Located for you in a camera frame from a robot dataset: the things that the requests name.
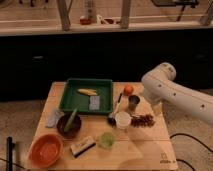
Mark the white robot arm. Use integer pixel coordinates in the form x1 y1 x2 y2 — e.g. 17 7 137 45
141 62 213 127

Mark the grey cloth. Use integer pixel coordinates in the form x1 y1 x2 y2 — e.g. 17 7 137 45
46 110 61 128

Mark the wooden block eraser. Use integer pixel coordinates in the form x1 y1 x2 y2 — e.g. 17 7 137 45
70 136 96 157

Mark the green plastic tray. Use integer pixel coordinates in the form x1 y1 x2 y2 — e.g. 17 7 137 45
59 78 113 115

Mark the orange fruit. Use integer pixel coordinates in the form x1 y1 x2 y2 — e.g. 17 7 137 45
124 85 134 96

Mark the white cup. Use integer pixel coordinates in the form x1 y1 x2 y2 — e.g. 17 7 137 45
115 112 131 129

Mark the dark metal cup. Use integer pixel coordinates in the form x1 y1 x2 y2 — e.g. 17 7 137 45
128 95 140 111

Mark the dark brown bowl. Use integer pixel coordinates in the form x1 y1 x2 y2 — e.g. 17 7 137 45
57 115 81 139

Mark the black cable on floor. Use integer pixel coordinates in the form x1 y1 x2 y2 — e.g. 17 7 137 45
169 132 213 171

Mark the green cup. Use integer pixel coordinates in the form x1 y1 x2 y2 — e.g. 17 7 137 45
99 132 115 149

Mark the orange plastic bowl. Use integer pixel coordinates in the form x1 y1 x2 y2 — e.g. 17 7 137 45
29 134 63 168

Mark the black stand at left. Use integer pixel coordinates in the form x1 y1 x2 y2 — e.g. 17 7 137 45
6 137 15 171

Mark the white bottle on shelf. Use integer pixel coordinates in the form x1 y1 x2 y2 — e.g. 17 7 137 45
85 0 97 23

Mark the black handled spoon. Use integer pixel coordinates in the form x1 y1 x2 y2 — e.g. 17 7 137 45
107 93 122 126

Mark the red object on shelf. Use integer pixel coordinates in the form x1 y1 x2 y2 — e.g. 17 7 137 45
79 16 91 25

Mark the green cucumber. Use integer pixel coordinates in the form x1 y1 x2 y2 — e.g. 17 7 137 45
64 108 78 133

